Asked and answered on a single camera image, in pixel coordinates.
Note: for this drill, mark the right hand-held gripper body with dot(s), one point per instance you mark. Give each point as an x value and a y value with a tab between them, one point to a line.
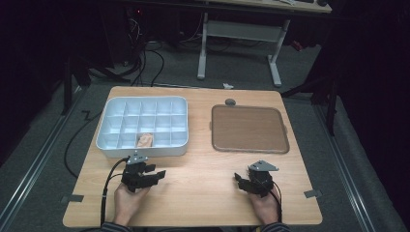
261	182

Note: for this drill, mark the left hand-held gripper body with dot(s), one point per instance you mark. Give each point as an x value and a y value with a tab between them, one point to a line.
135	177

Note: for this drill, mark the peach sock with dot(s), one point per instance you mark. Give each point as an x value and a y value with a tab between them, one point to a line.
145	140

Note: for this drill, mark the white compartment storage box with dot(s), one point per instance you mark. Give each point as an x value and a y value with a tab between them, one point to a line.
143	119

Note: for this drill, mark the person's right hand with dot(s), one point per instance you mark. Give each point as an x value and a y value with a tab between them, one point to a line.
266	208

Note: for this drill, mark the person's left hand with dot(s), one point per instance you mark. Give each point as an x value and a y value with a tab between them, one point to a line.
127	206

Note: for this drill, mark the brown tray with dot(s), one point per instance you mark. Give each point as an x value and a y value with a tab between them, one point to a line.
249	129

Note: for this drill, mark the grey tape piece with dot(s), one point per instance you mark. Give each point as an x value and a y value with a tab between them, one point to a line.
312	193
72	198

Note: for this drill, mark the grey round knob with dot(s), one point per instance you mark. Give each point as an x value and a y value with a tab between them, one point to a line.
230	102

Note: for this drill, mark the white paper scrap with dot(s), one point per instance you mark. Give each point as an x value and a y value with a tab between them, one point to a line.
228	86

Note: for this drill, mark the black metal stand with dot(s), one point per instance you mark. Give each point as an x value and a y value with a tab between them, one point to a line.
331	106
68	87

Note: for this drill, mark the dark equipment cabinet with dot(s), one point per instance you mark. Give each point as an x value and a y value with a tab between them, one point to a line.
116	35

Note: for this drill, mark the red object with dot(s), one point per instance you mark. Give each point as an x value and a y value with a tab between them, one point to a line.
297	45

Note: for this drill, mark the metal floor rail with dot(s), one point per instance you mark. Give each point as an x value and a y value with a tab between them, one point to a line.
35	162
346	170

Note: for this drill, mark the desk with white frame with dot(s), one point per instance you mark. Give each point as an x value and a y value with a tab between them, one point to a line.
245	30

